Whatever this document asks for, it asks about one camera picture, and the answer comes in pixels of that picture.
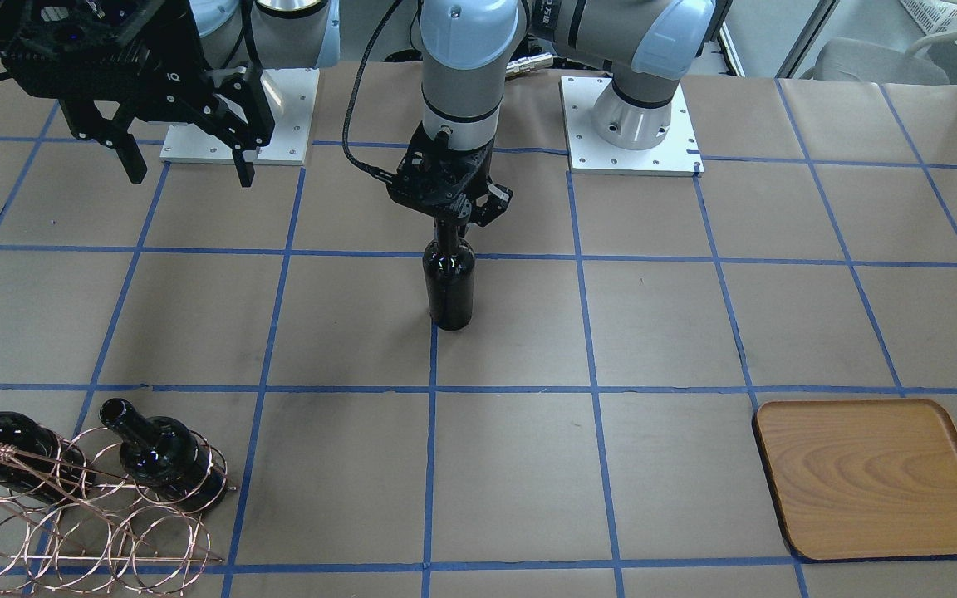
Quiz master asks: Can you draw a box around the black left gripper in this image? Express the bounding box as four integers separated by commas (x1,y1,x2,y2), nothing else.
386,125,513,227

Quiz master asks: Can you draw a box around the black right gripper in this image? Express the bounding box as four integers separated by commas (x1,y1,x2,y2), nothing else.
2,1,274,187

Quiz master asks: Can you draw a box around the dark wine bottle front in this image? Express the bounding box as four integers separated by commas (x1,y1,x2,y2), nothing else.
422,220,476,331

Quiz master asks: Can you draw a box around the dark wine bottle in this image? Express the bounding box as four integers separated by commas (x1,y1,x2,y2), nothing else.
422,220,476,331
0,397,86,507
99,398,227,515

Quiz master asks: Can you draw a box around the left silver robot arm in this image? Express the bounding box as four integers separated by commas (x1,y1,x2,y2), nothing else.
384,1,728,226

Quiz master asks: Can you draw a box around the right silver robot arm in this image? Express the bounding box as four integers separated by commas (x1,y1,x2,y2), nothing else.
2,1,341,187

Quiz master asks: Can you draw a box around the dark wine bottle middle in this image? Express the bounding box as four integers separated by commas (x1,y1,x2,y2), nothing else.
99,398,227,515

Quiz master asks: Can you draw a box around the dark wine bottle rear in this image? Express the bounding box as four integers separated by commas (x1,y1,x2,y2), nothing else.
0,397,86,507

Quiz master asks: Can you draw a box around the wooden serving tray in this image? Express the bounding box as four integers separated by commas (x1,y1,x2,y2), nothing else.
753,399,957,561

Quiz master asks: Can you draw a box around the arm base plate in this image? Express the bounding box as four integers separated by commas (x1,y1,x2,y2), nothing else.
561,76,705,177
159,68,320,165

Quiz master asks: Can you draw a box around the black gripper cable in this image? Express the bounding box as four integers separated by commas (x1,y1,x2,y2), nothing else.
341,0,410,182

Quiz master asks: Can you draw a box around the copper wire bottle basket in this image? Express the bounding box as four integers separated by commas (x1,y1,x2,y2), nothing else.
0,428,225,597

